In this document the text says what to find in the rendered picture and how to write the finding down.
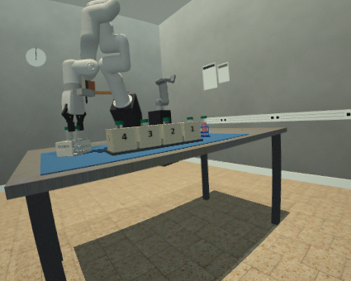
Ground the blue bench mat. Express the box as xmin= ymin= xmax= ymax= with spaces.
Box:
xmin=40 ymin=133 xmax=249 ymax=175

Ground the beige block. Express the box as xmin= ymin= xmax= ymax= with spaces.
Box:
xmin=106 ymin=127 xmax=137 ymax=153
xmin=160 ymin=123 xmax=183 ymax=145
xmin=135 ymin=125 xmax=162 ymax=149
xmin=179 ymin=121 xmax=201 ymax=141

